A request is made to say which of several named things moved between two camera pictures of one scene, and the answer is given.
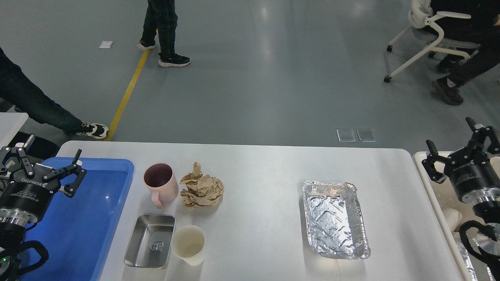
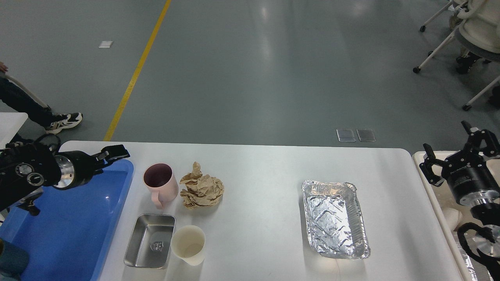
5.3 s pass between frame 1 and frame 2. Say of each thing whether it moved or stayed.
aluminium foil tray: stayed
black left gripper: moved
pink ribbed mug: stayed
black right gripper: stayed
